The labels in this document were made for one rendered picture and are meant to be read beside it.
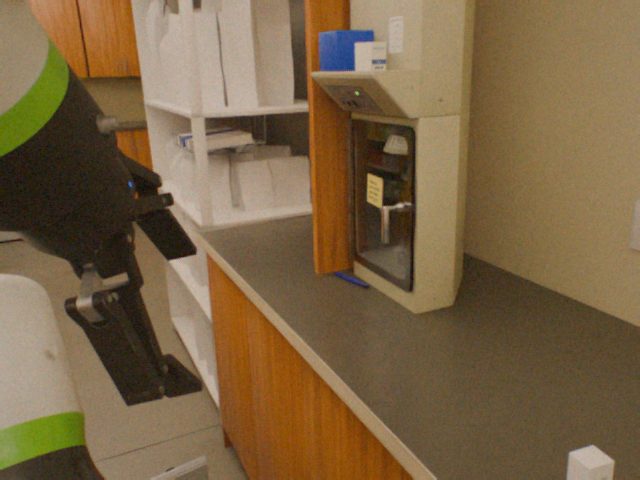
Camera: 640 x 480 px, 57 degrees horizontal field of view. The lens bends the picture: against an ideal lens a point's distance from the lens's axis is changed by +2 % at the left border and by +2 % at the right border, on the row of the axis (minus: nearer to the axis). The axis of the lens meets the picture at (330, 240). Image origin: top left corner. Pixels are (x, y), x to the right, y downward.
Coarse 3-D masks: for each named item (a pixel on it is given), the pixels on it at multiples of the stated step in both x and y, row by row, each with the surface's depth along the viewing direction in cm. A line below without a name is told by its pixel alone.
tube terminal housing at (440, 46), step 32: (352, 0) 145; (384, 0) 132; (416, 0) 121; (448, 0) 122; (384, 32) 134; (416, 32) 123; (448, 32) 124; (416, 64) 124; (448, 64) 126; (448, 96) 128; (416, 128) 128; (448, 128) 130; (416, 160) 130; (448, 160) 133; (416, 192) 132; (448, 192) 135; (416, 224) 134; (448, 224) 137; (416, 256) 136; (448, 256) 140; (384, 288) 152; (416, 288) 138; (448, 288) 143
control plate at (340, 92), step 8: (328, 88) 145; (336, 88) 141; (344, 88) 137; (352, 88) 133; (360, 88) 130; (336, 96) 146; (344, 96) 142; (352, 96) 138; (360, 96) 134; (368, 96) 131; (344, 104) 147; (352, 104) 143; (368, 104) 135; (376, 104) 132; (376, 112) 136
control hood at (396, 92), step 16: (320, 80) 144; (336, 80) 136; (352, 80) 129; (368, 80) 122; (384, 80) 120; (400, 80) 122; (416, 80) 124; (384, 96) 124; (400, 96) 123; (416, 96) 125; (368, 112) 140; (384, 112) 133; (400, 112) 126; (416, 112) 126
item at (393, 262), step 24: (360, 120) 148; (360, 144) 150; (384, 144) 139; (408, 144) 129; (360, 168) 152; (384, 168) 141; (408, 168) 131; (360, 192) 154; (384, 192) 142; (408, 192) 132; (360, 216) 156; (408, 216) 134; (360, 240) 158; (408, 240) 136; (384, 264) 148; (408, 264) 137; (408, 288) 139
